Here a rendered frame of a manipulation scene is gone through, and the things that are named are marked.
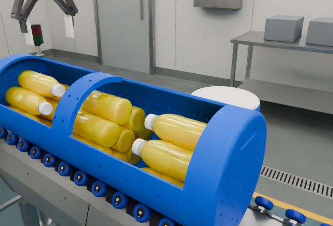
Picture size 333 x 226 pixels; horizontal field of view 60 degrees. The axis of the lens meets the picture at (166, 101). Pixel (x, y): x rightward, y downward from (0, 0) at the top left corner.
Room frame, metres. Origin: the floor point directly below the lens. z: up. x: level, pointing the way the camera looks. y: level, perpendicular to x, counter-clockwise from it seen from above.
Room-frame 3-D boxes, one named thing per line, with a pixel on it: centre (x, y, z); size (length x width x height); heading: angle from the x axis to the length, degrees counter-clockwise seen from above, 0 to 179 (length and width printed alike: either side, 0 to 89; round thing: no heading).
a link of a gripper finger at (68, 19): (0.92, 0.30, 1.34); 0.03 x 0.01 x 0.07; 54
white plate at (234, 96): (1.09, -0.24, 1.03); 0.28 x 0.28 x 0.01
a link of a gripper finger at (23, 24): (0.80, 0.39, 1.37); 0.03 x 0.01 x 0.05; 144
